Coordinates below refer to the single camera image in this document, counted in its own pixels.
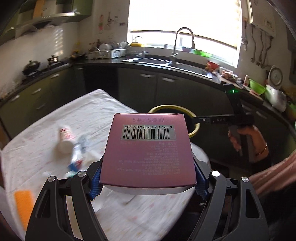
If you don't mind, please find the kitchen window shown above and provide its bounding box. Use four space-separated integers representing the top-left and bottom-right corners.
127 0 245 67

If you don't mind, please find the black lidded wok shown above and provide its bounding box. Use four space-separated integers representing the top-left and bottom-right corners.
22 60 40 76

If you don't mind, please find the person's right forearm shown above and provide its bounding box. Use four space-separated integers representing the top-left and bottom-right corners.
248 144 296 202

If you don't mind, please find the white rice cooker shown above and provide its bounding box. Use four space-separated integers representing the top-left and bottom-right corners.
265 65 287 112

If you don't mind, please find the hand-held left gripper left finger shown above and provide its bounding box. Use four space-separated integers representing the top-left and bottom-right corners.
24 161 109 241

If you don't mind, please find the white wall hanging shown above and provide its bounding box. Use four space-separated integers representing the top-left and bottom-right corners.
106 11 114 30

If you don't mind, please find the white blue snack wrapper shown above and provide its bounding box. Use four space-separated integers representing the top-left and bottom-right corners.
66 135 94 178

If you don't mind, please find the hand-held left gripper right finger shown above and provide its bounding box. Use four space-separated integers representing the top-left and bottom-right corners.
192 160 270 241

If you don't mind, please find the white water heater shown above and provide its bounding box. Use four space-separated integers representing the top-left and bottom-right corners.
250 0 277 35

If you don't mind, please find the person's right hand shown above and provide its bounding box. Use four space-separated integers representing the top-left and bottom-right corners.
228 125 266 154

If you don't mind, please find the dark chopping board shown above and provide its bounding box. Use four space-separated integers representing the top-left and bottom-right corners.
220 76 245 90

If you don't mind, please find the white floral tablecloth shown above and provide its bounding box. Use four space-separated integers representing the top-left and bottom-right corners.
0 89 211 241

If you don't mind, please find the steel range hood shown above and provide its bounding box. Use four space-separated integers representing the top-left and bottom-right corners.
14 13 75 39

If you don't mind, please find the tall steel faucet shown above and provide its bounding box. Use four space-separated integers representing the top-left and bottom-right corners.
171 27 195 63

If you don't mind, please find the black gas stove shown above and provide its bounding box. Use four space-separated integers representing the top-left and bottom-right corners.
22 61 70 78

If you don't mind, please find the steel ladle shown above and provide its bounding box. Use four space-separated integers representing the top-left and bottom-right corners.
241 17 249 50

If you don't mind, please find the row of white plates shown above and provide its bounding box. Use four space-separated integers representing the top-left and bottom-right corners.
99 41 129 50

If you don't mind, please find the pink cardboard box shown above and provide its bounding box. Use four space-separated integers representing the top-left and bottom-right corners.
99 113 197 194

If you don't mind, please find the yellow rimmed trash bin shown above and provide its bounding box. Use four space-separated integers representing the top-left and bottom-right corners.
147 105 200 139

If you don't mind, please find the green plastic bowl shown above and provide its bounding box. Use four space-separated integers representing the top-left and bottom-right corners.
248 79 266 95

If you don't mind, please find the white bottle red cap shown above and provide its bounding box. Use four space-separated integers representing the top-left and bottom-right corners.
57 126 75 154

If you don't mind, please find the small steel faucet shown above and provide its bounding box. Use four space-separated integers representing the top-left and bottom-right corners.
135 36 149 58

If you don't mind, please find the brown pink lumpy item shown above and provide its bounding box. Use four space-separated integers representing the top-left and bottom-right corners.
221 71 238 81

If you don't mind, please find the black kitchen countertop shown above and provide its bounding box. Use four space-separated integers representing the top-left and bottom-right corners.
0 54 296 121

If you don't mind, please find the green base cabinet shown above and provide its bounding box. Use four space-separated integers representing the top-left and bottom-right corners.
0 67 86 139

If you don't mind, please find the white dish rack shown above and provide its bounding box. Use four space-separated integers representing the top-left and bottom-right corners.
89 49 127 58

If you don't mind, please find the steel double sink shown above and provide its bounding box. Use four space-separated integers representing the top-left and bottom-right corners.
121 57 213 79

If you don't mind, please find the hanging steel utensil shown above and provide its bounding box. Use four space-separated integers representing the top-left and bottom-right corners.
250 28 256 62
265 35 272 68
257 30 264 68

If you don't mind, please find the gold bracelet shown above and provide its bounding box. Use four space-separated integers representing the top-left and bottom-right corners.
254 142 268 156

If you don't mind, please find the green plastic basket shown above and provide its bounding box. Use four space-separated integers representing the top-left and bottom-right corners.
193 49 212 58

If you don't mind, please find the dark base cabinet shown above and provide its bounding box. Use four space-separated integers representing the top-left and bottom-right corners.
76 66 296 167

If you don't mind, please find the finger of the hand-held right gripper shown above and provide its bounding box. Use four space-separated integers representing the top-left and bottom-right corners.
192 115 210 125

